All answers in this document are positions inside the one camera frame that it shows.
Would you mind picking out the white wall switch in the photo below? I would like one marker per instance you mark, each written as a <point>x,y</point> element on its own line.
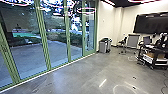
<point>103,20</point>

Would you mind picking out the white garden statue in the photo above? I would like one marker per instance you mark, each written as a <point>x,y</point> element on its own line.
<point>87,28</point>

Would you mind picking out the green framed glass door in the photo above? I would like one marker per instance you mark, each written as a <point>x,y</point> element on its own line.
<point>41,36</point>

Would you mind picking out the black wall screen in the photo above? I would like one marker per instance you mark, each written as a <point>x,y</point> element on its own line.
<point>150,23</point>

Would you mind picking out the green outdoor table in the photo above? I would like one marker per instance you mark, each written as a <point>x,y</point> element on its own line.
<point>21,34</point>

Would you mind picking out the grey rolling board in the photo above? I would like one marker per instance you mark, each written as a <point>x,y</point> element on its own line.
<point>133,41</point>

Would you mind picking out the dark desk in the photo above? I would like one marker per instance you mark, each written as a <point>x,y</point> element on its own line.
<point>153,55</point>

